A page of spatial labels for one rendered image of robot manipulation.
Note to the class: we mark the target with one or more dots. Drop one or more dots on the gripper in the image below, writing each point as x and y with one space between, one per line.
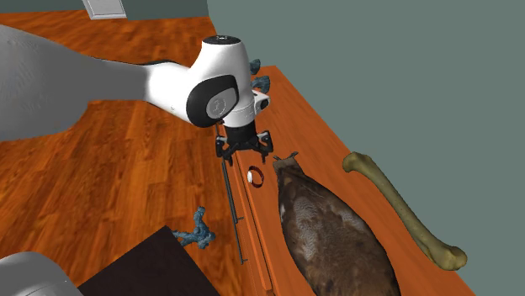
242 137

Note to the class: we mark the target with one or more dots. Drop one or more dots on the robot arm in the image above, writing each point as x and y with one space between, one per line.
172 86

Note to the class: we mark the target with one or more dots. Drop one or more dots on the orange wooden chest of drawers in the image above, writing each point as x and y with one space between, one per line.
311 135

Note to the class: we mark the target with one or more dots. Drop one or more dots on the blue-grey twisted figure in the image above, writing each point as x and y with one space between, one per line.
201 234
262 83

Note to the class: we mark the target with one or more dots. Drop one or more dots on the brown feathered bird figure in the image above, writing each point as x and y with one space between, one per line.
328 237

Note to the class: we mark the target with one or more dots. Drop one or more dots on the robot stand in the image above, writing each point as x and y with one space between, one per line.
151 270

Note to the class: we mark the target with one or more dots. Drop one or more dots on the beige long bone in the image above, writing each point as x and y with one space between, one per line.
393 196

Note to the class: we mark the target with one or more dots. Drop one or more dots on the white door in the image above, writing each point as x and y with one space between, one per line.
104 8

